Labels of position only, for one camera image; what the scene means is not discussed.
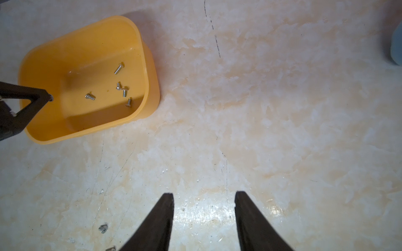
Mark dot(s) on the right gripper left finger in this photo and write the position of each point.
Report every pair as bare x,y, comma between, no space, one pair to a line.
155,232

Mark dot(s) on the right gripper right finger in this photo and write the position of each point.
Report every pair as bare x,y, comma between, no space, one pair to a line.
254,231

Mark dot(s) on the yellow plastic storage box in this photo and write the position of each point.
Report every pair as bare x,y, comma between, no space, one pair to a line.
83,62

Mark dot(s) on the pink plush pig toy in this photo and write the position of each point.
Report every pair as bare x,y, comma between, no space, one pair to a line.
396,45

